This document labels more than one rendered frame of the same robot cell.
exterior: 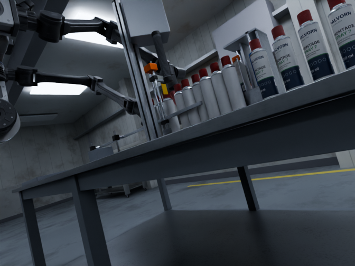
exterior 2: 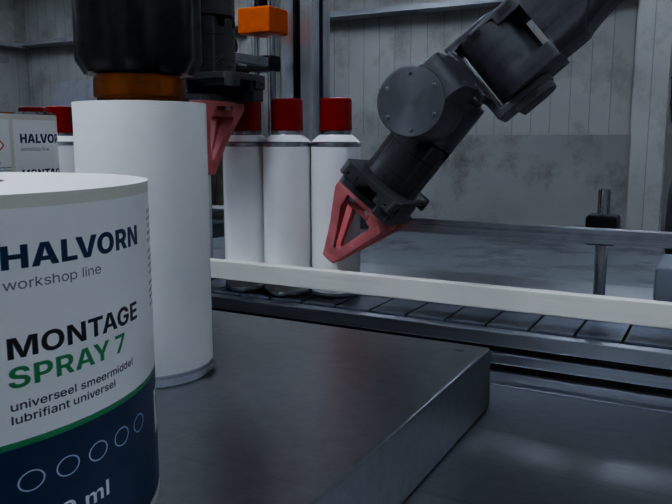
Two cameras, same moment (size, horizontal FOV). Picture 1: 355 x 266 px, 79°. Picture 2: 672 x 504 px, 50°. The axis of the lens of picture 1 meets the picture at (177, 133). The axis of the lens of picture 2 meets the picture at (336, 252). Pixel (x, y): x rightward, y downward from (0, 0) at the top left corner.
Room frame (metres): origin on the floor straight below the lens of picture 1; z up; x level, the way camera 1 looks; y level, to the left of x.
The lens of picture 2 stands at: (1.80, -0.10, 1.04)
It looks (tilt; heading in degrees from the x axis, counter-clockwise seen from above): 9 degrees down; 165
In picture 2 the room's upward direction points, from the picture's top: straight up
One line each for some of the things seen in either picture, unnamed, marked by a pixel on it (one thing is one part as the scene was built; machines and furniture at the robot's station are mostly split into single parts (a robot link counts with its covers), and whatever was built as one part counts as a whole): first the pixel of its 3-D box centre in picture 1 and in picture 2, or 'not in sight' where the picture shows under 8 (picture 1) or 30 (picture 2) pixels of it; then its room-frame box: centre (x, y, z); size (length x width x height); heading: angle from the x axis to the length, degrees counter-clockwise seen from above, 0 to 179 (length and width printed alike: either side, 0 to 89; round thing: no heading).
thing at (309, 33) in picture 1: (314, 46); not in sight; (0.60, -0.43, 0.98); 0.05 x 0.05 x 0.20
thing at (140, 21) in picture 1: (145, 20); not in sight; (0.90, 0.01, 1.38); 0.17 x 0.10 x 0.19; 102
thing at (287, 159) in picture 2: (163, 115); (287, 197); (1.05, 0.04, 0.98); 0.05 x 0.05 x 0.20
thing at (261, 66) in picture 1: (262, 69); not in sight; (0.70, -0.32, 0.98); 0.05 x 0.05 x 0.20
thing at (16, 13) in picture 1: (22, 19); not in sight; (0.80, 0.47, 1.45); 0.09 x 0.08 x 0.12; 47
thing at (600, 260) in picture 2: (120, 144); (598, 274); (1.20, 0.32, 0.91); 0.07 x 0.03 x 0.17; 137
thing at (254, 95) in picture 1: (253, 72); not in sight; (0.81, -0.34, 1.01); 0.14 x 0.13 x 0.26; 47
